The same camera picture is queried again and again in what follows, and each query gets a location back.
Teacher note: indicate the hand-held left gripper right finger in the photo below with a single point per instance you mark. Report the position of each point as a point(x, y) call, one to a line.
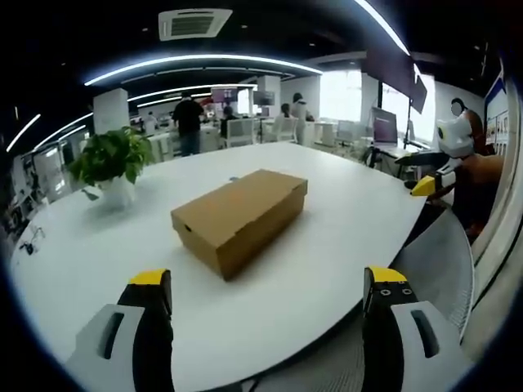
point(402, 326)

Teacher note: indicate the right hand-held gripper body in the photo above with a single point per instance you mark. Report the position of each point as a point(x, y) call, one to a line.
point(454, 136)

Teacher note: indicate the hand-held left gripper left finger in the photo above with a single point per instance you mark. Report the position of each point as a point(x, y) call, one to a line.
point(122, 326)

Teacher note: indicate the brown cardboard shoe box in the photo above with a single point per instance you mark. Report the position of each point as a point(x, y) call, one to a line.
point(241, 220)

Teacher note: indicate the black light stand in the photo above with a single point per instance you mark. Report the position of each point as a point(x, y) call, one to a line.
point(408, 122)

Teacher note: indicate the computer monitor on stand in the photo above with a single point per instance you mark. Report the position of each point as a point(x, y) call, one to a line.
point(385, 124)

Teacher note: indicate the grey mesh office chair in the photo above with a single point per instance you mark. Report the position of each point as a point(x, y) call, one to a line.
point(441, 261)

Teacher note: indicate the black hanging panel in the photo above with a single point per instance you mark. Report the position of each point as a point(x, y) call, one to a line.
point(398, 77)

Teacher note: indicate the green potted plant white pot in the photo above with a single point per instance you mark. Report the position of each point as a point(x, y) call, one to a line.
point(112, 159)

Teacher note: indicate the long curved ceiling light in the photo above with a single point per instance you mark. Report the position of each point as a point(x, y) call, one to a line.
point(196, 62)

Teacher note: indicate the white ceiling air conditioner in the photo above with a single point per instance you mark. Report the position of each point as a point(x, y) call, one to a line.
point(192, 23)

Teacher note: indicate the wall poster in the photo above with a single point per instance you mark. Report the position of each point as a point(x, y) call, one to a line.
point(497, 114)

